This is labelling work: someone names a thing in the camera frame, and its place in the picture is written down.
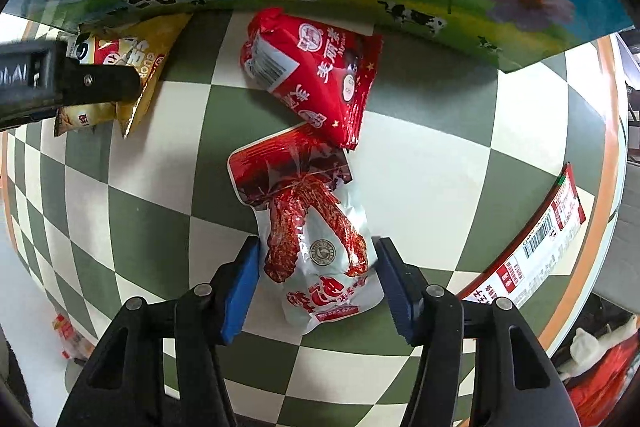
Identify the red white chicken snack pack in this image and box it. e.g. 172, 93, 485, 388
227, 124, 384, 334

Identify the yellow panda snack bag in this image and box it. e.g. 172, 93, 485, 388
54, 13, 191, 138

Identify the long red white packet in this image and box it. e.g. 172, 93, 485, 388
458, 162, 586, 308

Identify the small red snack bag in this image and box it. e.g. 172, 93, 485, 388
240, 8, 383, 150

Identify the yellow biscuit snack bag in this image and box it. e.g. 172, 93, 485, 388
52, 313, 94, 364

